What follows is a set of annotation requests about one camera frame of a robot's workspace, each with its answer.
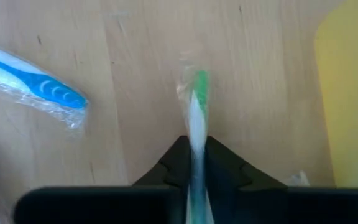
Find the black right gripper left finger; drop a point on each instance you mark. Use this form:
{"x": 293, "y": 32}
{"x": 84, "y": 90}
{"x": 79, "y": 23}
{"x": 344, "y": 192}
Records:
{"x": 104, "y": 205}

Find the blue toothbrush in clear wrapper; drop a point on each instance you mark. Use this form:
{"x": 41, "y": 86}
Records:
{"x": 42, "y": 85}

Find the yellow plastic bin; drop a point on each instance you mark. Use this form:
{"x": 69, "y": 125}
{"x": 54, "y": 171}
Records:
{"x": 353, "y": 93}

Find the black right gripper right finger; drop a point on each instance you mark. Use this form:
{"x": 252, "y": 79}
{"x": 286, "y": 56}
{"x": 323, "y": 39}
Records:
{"x": 291, "y": 205}

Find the small clear wrapper scrap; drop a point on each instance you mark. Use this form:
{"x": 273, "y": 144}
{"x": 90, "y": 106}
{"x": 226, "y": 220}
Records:
{"x": 298, "y": 180}

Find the green toothbrush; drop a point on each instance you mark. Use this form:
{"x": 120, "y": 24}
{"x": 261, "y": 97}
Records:
{"x": 197, "y": 124}

